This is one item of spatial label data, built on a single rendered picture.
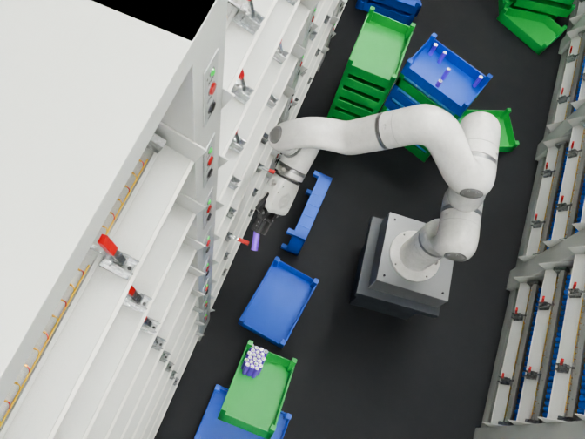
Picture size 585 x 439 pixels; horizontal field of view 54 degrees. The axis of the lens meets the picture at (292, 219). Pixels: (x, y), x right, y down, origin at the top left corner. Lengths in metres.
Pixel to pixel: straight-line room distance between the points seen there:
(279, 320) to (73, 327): 1.63
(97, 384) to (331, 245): 1.65
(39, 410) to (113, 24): 0.44
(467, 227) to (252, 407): 1.02
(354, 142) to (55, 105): 0.95
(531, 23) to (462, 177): 2.22
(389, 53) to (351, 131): 1.10
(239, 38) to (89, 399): 0.59
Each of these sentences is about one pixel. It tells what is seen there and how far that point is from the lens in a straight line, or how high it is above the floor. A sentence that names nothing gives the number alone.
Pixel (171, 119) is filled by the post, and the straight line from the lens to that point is 0.76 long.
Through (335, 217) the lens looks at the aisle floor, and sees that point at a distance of 2.50.
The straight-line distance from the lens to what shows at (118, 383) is 1.13.
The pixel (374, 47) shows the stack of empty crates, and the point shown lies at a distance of 2.48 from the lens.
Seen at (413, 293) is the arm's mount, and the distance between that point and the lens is 2.09.
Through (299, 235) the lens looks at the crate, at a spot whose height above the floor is 0.20.
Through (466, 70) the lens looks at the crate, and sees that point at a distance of 2.54.
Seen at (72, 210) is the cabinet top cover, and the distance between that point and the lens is 0.52.
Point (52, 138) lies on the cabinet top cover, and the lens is 0.56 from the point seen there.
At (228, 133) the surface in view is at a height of 1.33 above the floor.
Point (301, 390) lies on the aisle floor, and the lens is 2.29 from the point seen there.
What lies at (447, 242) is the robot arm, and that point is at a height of 0.78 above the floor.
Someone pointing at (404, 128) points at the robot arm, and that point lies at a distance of 1.34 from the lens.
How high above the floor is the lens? 2.26
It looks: 67 degrees down
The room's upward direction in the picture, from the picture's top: 22 degrees clockwise
